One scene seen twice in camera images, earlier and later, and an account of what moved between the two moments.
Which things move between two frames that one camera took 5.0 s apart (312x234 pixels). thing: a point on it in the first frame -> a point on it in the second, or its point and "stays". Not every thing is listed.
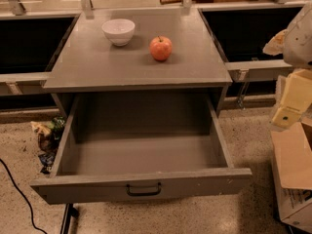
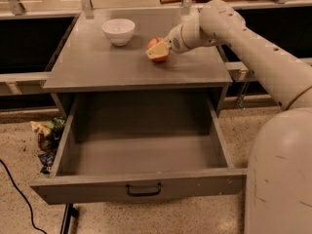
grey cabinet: [140, 49] stays
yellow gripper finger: [297, 97] -> [174, 40]
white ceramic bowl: [118, 30] stays
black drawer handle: [145, 193] stays
